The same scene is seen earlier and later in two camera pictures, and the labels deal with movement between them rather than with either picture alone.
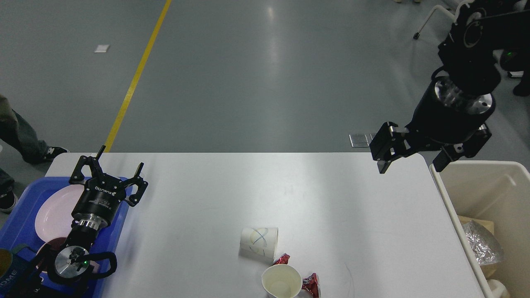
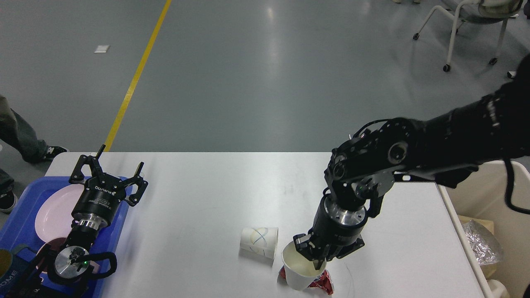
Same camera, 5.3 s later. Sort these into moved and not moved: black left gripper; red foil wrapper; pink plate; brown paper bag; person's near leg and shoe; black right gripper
Moved: black right gripper; red foil wrapper
Not moved: person's near leg and shoe; black left gripper; brown paper bag; pink plate
